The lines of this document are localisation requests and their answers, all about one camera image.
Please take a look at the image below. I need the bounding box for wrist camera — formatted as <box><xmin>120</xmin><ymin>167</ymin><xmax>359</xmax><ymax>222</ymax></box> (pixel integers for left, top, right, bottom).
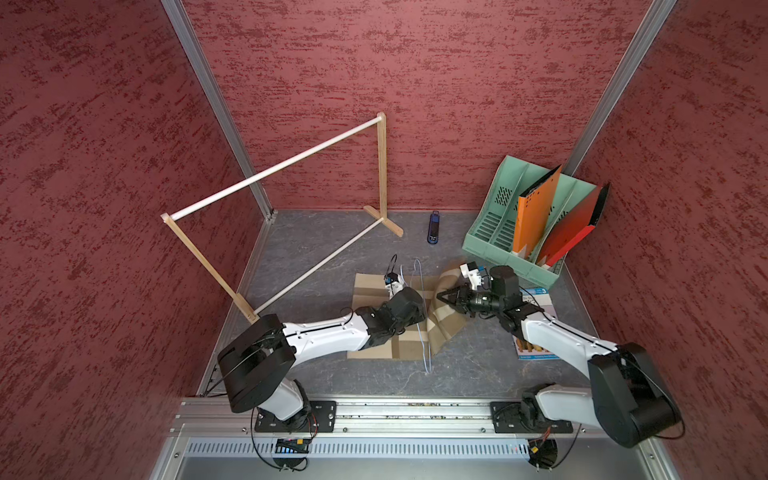
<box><xmin>460</xmin><ymin>262</ymin><xmax>491</xmax><ymax>291</ymax></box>
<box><xmin>384</xmin><ymin>271</ymin><xmax>406</xmax><ymax>299</ymax></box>

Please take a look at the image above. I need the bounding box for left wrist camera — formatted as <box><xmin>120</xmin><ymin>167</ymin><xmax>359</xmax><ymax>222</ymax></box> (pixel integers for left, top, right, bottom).
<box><xmin>384</xmin><ymin>271</ymin><xmax>406</xmax><ymax>299</ymax></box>

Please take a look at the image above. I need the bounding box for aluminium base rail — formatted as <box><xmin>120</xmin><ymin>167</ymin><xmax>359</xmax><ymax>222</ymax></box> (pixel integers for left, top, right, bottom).
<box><xmin>170</xmin><ymin>395</ymin><xmax>658</xmax><ymax>439</ymax></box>

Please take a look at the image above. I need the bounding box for beige plaid scarf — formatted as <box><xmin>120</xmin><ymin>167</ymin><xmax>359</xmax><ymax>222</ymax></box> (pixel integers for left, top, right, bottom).
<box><xmin>346</xmin><ymin>267</ymin><xmax>475</xmax><ymax>362</ymax></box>

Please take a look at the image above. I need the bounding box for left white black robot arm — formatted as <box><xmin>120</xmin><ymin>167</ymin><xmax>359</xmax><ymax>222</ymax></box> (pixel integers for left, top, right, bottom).
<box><xmin>217</xmin><ymin>287</ymin><xmax>426</xmax><ymax>431</ymax></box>

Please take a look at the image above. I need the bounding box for aluminium corner post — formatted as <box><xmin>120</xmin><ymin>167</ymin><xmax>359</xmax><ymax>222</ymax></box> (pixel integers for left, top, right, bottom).
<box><xmin>160</xmin><ymin>0</ymin><xmax>278</xmax><ymax>224</ymax></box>
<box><xmin>563</xmin><ymin>0</ymin><xmax>677</xmax><ymax>176</ymax></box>

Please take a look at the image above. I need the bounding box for wooden clothes rack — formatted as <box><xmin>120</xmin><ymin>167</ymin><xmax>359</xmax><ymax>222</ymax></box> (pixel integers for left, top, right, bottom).
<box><xmin>160</xmin><ymin>111</ymin><xmax>405</xmax><ymax>325</ymax></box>

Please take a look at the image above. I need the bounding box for left aluminium corner post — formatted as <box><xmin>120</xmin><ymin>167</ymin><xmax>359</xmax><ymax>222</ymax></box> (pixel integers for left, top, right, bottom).
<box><xmin>160</xmin><ymin>0</ymin><xmax>278</xmax><ymax>224</ymax></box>

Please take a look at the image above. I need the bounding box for red folder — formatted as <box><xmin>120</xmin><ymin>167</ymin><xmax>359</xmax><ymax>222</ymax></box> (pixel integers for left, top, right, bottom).
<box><xmin>536</xmin><ymin>183</ymin><xmax>611</xmax><ymax>269</ymax></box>

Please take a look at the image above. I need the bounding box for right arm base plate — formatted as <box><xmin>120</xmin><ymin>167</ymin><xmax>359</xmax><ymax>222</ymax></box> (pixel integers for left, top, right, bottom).
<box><xmin>490</xmin><ymin>401</ymin><xmax>574</xmax><ymax>434</ymax></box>

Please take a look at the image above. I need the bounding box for right aluminium corner post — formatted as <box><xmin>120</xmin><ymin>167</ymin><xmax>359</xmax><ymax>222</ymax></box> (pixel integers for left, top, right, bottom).
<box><xmin>563</xmin><ymin>0</ymin><xmax>677</xmax><ymax>176</ymax></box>

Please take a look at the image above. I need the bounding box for light blue wire hanger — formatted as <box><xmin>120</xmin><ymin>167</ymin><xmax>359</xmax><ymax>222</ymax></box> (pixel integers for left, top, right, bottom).
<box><xmin>409</xmin><ymin>257</ymin><xmax>434</xmax><ymax>376</ymax></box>

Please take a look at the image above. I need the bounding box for orange folder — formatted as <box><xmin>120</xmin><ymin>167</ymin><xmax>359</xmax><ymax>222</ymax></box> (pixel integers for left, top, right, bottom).
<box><xmin>512</xmin><ymin>165</ymin><xmax>562</xmax><ymax>258</ymax></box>

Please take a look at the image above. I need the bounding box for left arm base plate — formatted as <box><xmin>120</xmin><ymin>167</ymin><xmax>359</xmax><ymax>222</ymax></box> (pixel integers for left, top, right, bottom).
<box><xmin>253</xmin><ymin>400</ymin><xmax>337</xmax><ymax>434</ymax></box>

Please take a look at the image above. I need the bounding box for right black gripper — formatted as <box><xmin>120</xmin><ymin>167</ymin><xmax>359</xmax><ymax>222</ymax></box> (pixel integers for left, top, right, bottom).
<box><xmin>436</xmin><ymin>282</ymin><xmax>503</xmax><ymax>317</ymax></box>

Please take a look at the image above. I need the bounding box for dark blue small bottle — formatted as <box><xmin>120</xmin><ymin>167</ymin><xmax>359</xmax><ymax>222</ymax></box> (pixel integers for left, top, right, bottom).
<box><xmin>427</xmin><ymin>211</ymin><xmax>440</xmax><ymax>245</ymax></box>

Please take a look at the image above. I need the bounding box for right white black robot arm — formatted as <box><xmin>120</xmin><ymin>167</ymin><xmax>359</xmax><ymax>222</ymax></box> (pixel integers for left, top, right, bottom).
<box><xmin>436</xmin><ymin>263</ymin><xmax>684</xmax><ymax>448</ymax></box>

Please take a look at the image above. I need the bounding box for green file organizer tray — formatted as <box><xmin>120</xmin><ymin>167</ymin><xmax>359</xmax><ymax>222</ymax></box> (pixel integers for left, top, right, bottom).
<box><xmin>462</xmin><ymin>156</ymin><xmax>599</xmax><ymax>288</ymax></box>

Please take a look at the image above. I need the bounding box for dog picture book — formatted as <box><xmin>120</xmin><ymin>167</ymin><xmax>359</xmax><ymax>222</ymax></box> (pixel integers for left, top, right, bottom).
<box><xmin>515</xmin><ymin>287</ymin><xmax>558</xmax><ymax>361</ymax></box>

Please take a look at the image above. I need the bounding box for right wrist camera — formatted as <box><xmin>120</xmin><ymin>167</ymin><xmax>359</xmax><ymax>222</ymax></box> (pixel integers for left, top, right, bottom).
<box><xmin>460</xmin><ymin>262</ymin><xmax>491</xmax><ymax>291</ymax></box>

